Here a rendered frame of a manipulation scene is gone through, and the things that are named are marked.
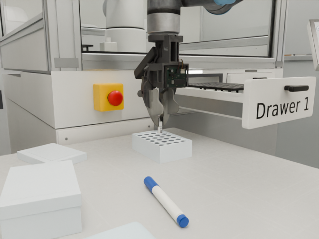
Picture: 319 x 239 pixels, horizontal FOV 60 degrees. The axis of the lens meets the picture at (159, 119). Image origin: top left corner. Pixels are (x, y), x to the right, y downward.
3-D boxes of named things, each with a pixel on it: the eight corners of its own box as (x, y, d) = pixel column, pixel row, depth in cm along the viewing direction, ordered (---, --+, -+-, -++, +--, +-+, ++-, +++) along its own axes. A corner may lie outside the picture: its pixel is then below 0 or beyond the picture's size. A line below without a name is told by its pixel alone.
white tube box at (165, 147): (192, 156, 61) (192, 140, 60) (159, 164, 57) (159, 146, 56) (161, 143, 71) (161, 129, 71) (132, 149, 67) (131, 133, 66)
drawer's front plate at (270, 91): (312, 115, 78) (316, 76, 76) (247, 129, 61) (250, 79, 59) (306, 114, 79) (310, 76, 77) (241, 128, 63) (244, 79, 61)
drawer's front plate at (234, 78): (273, 97, 122) (275, 72, 119) (229, 103, 105) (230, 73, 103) (269, 97, 123) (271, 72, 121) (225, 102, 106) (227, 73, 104)
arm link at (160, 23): (140, 16, 63) (170, 20, 68) (141, 37, 64) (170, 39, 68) (158, 11, 57) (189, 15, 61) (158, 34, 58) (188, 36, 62)
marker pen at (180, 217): (190, 227, 35) (190, 215, 34) (178, 230, 34) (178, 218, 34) (152, 184, 47) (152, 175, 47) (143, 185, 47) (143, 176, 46)
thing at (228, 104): (303, 110, 78) (305, 88, 77) (246, 121, 64) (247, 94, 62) (203, 97, 110) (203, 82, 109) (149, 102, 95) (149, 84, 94)
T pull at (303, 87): (309, 90, 67) (309, 85, 67) (292, 92, 63) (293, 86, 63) (295, 89, 70) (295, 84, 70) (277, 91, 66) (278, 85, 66)
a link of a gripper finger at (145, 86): (143, 107, 65) (144, 69, 63) (140, 106, 66) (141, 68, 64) (160, 106, 67) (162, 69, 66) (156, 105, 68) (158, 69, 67)
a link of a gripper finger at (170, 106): (173, 129, 65) (172, 89, 63) (159, 124, 70) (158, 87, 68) (183, 127, 66) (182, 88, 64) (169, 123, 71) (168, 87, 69)
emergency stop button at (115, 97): (124, 105, 72) (124, 90, 72) (110, 106, 70) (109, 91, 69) (118, 104, 75) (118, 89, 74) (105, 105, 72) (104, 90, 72)
